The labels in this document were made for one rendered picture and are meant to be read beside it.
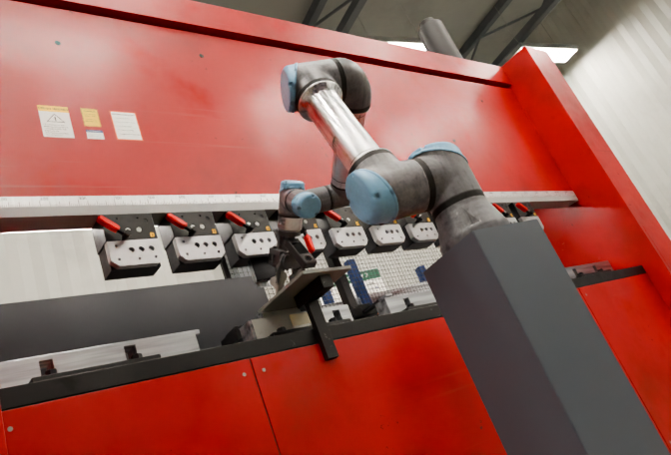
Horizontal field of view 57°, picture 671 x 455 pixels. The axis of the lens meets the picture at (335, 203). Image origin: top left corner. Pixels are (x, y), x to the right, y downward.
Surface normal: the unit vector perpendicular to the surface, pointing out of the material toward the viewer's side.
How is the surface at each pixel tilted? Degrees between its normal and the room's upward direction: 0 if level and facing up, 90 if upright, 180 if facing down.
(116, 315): 90
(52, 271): 90
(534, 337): 90
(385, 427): 90
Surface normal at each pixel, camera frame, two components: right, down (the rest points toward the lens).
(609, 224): -0.76, 0.02
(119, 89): 0.55, -0.53
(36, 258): 0.25, -0.49
